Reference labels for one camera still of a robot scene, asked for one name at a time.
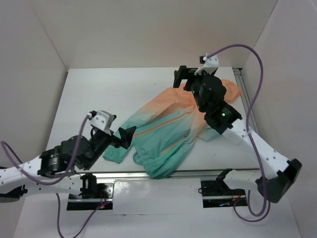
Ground orange and teal jacket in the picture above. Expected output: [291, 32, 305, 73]
[103, 78, 242, 179]

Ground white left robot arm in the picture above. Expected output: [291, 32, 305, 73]
[0, 126, 136, 202]

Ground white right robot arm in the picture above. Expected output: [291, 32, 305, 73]
[173, 65, 302, 203]

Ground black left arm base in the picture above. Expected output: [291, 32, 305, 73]
[67, 174, 114, 211]

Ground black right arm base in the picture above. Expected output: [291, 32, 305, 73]
[198, 169, 247, 208]

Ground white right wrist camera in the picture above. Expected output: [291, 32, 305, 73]
[194, 55, 219, 75]

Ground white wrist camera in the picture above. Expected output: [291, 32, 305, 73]
[194, 55, 219, 75]
[89, 110, 116, 135]

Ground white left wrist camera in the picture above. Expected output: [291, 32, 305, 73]
[89, 110, 116, 135]

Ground aluminium rail right table edge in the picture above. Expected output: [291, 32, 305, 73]
[233, 68, 259, 133]

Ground aluminium rail table edge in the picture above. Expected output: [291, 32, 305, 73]
[233, 68, 259, 133]
[74, 168, 261, 180]

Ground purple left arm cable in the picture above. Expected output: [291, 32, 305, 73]
[0, 113, 95, 238]

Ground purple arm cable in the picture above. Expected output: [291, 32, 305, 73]
[0, 113, 95, 238]
[207, 44, 271, 222]

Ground aluminium rail front table edge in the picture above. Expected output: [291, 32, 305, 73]
[74, 168, 261, 180]

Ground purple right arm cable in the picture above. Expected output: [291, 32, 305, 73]
[207, 44, 271, 222]

